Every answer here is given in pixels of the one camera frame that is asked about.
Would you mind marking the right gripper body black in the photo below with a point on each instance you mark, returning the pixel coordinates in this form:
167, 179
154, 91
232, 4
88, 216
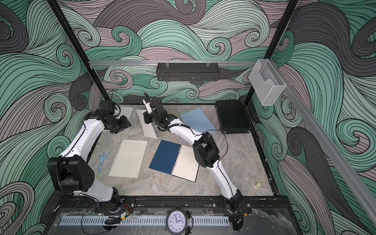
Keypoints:
152, 118

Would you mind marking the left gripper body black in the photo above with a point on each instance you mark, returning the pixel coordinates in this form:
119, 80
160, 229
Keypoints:
118, 125

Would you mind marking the torn lined paper page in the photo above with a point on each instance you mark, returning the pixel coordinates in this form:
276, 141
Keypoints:
124, 111

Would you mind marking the dark blue spiral notebook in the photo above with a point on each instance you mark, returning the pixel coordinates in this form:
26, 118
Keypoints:
175, 159

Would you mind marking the cream lined spiral notebook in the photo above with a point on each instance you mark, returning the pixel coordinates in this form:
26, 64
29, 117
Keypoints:
129, 158

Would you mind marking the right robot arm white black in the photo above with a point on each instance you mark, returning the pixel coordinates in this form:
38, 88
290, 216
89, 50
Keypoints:
205, 149

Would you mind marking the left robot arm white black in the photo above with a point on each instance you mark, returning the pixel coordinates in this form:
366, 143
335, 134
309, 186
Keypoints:
70, 172

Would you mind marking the light blue spiral notebook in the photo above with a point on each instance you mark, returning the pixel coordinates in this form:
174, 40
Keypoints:
198, 121

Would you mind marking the light blue scissors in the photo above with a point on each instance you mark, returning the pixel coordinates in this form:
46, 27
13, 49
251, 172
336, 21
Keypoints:
102, 157

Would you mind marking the black hard case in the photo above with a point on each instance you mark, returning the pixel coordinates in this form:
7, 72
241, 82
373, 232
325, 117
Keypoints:
232, 117

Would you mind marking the round white clock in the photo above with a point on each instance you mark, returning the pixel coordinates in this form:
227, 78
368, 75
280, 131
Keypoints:
176, 222

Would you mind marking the small yellowish object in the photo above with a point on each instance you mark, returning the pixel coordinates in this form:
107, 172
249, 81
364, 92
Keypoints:
257, 185

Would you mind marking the aluminium rail back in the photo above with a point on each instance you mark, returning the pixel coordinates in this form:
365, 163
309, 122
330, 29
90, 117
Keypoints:
221, 63

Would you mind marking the aluminium rail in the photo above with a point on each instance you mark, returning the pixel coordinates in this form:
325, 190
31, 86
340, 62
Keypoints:
221, 63
302, 102

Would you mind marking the black wall tray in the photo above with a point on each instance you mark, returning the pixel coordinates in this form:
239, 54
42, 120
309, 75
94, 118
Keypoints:
187, 72

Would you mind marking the white slotted cable duct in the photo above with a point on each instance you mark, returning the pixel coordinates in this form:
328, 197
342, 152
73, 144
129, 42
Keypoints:
71, 220

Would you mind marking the clear acrylic wall holder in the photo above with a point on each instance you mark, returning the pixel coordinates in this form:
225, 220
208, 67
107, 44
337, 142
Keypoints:
267, 81

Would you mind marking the aluminium rail right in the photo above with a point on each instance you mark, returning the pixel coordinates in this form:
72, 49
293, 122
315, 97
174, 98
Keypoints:
302, 102

